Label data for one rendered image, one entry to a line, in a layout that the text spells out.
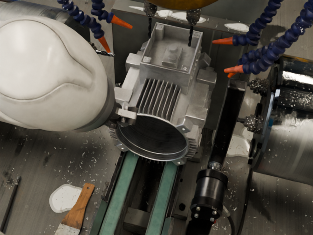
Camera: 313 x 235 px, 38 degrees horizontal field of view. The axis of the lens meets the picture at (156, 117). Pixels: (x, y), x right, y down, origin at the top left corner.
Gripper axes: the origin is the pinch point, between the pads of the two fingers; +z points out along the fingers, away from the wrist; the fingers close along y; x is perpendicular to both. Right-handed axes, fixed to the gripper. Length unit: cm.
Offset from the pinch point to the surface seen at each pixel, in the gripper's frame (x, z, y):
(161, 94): -7.6, 10.9, -6.3
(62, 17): -18.2, 9.3, 16.6
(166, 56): -15.5, 11.8, -5.4
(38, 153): 10.2, 34.7, 23.3
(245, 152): -2.3, 41.7, -27.2
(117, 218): 18.5, 16.2, -2.7
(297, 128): -6.2, 6.5, -32.3
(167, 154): 3.3, 21.5, -9.3
